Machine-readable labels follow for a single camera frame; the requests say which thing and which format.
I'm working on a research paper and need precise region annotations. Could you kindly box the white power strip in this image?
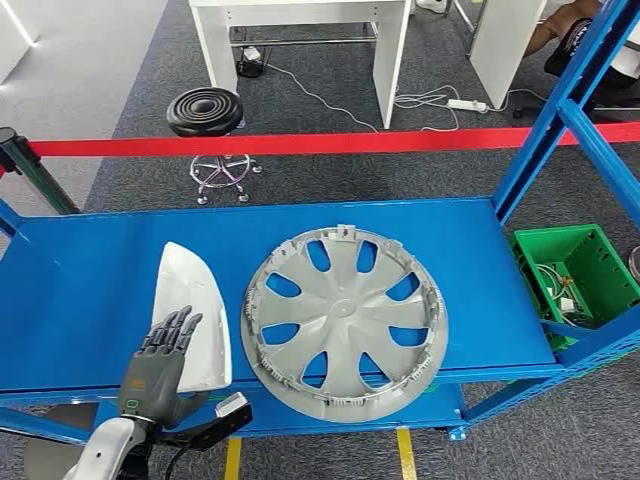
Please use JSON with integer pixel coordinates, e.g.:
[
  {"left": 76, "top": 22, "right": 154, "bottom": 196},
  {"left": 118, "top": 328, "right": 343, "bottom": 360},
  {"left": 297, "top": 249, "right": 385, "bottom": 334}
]
[{"left": 447, "top": 98, "right": 488, "bottom": 114}]

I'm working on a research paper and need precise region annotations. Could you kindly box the blue metal shelf rack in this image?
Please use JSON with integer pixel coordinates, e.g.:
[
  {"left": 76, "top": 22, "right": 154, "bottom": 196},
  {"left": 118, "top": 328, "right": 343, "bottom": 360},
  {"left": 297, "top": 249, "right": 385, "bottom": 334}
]
[{"left": 0, "top": 0, "right": 640, "bottom": 445}]

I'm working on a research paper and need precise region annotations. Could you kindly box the white wire bundle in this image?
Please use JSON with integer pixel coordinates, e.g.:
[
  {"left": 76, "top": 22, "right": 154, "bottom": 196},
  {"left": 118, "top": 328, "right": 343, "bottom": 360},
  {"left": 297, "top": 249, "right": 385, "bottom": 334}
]
[{"left": 534, "top": 263, "right": 596, "bottom": 326}]

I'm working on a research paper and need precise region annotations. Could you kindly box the red barrier tape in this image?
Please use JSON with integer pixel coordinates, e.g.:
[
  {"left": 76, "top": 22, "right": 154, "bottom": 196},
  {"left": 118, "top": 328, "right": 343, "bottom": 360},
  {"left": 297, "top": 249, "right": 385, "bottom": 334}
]
[{"left": 27, "top": 122, "right": 640, "bottom": 159}]

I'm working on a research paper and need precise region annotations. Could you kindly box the green plastic crate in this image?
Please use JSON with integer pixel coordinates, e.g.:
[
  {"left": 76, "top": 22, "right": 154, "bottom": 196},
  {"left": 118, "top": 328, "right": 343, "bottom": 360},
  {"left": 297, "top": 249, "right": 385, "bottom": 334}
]
[{"left": 509, "top": 223, "right": 640, "bottom": 352}]

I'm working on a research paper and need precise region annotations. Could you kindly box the grey wheel hubcap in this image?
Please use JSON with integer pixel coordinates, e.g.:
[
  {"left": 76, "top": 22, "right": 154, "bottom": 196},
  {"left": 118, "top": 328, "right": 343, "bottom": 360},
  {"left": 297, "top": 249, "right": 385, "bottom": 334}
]
[{"left": 240, "top": 225, "right": 450, "bottom": 424}]

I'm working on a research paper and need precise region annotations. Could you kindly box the white curved plastic cover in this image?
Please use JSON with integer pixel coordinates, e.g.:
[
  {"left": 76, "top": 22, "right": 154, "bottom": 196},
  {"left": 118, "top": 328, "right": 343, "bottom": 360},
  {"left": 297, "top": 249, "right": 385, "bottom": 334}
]
[{"left": 151, "top": 241, "right": 232, "bottom": 393}]

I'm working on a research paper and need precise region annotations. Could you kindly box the black camera cable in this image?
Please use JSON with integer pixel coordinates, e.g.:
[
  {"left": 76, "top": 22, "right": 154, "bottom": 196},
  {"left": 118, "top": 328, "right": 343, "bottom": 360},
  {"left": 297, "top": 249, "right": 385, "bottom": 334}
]
[{"left": 164, "top": 438, "right": 202, "bottom": 480}]

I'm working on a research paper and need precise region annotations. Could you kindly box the black round stool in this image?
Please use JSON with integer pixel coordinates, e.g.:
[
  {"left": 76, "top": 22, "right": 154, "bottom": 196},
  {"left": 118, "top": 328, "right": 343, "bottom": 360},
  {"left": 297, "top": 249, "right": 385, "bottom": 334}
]
[{"left": 166, "top": 86, "right": 263, "bottom": 205}]

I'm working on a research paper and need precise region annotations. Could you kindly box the person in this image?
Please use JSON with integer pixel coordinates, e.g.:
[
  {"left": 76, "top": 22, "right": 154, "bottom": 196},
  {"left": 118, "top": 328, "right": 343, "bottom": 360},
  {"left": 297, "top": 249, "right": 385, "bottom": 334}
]
[{"left": 522, "top": 0, "right": 640, "bottom": 111}]

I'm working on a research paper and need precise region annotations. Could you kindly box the white floor cable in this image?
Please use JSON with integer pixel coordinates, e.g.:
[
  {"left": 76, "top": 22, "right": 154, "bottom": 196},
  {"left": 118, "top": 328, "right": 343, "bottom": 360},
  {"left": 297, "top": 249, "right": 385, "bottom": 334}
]
[
  {"left": 393, "top": 84, "right": 461, "bottom": 132},
  {"left": 265, "top": 62, "right": 378, "bottom": 134}
]

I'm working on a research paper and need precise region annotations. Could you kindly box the black router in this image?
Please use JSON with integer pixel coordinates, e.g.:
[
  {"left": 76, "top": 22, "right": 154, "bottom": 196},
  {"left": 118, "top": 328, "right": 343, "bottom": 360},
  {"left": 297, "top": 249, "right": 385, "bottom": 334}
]
[{"left": 235, "top": 46, "right": 272, "bottom": 78}]

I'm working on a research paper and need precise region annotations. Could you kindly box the white desk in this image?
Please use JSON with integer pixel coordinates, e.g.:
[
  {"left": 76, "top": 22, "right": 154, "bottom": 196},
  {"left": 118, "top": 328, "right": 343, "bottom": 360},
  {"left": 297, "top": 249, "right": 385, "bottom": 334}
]
[
  {"left": 469, "top": 0, "right": 549, "bottom": 111},
  {"left": 189, "top": 0, "right": 412, "bottom": 130}
]

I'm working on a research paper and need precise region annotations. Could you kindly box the yellow floor tape square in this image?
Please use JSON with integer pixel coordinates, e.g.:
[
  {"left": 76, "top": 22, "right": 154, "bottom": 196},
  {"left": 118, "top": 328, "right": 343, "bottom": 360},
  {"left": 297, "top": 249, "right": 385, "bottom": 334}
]
[{"left": 223, "top": 429, "right": 417, "bottom": 480}]

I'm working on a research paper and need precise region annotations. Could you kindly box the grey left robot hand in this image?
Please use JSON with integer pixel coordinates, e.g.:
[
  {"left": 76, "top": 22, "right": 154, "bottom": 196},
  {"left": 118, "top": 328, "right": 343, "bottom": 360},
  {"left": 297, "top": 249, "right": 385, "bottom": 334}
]
[{"left": 119, "top": 305, "right": 209, "bottom": 431}]

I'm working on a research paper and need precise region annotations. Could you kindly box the black barrier post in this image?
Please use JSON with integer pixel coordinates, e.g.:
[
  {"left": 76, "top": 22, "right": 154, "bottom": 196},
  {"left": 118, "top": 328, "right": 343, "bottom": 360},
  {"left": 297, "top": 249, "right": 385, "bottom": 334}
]
[{"left": 0, "top": 127, "right": 81, "bottom": 217}]

